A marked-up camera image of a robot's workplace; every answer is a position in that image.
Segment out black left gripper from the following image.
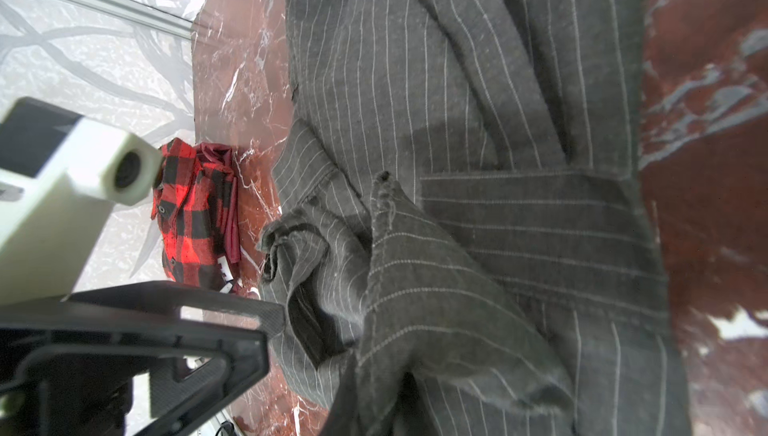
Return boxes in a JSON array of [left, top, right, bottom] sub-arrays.
[[1, 281, 285, 435]]

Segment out grey pinstriped long sleeve shirt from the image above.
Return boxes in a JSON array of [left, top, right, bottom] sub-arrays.
[[261, 0, 691, 435]]

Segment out red black plaid folded shirt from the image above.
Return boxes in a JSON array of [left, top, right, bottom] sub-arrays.
[[151, 138, 241, 291]]

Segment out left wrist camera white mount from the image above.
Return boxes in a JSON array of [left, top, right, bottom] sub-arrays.
[[1, 98, 162, 304]]

